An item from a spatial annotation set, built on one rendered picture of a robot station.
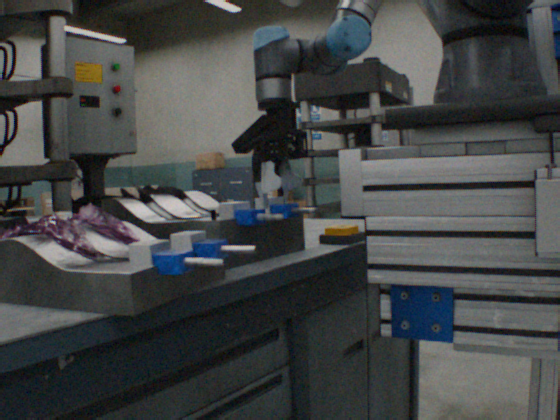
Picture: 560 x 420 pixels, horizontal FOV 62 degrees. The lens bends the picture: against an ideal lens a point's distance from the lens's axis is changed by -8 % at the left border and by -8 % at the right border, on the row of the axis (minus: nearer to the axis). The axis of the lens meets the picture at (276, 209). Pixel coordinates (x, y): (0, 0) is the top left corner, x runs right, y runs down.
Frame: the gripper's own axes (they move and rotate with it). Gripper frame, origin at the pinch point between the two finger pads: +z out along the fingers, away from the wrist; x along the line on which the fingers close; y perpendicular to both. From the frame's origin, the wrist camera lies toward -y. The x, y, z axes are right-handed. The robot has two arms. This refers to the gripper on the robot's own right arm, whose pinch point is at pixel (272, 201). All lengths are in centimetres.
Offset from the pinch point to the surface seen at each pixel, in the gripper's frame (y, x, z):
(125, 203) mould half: -26.9, -17.0, -1.2
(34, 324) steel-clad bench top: 5, -56, 11
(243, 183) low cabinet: -467, 524, 5
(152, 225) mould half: -17.0, -17.8, 3.3
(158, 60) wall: -683, 544, -238
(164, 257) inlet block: 12.4, -39.4, 4.6
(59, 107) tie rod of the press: -72, -7, -29
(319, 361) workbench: 2.7, 10.7, 37.5
